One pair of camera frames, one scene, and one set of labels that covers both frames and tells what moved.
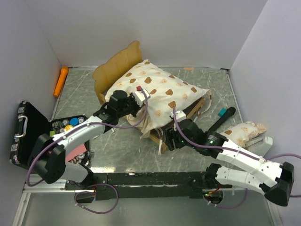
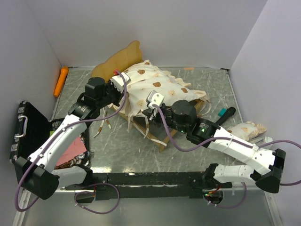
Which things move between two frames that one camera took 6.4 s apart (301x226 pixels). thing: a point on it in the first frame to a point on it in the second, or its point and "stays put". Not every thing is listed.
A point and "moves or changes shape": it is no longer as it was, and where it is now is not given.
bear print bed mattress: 167,90 moves or changes shape
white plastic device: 260,145 stays put
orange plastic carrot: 64,72 stays put
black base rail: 146,185 stays put
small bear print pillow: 241,132 stays put
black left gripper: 131,98 to 119,95
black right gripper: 170,134 to 152,116
